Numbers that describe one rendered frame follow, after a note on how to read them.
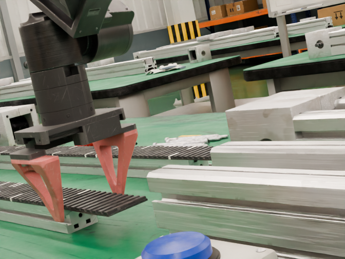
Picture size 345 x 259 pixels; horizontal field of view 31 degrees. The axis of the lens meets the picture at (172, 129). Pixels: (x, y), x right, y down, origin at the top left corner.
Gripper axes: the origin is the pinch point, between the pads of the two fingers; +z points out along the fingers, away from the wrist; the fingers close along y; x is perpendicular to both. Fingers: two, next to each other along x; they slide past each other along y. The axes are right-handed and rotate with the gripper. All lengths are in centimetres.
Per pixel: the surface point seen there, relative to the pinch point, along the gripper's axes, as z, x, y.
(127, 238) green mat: 3.1, -6.8, -0.7
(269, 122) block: -4.8, -14.9, 14.0
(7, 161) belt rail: 2, 55, 17
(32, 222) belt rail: 2.5, 9.7, -2.4
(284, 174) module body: -5.6, -30.9, -3.6
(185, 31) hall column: -9, 575, 544
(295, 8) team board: -12, 183, 280
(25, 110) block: -5, 75, 33
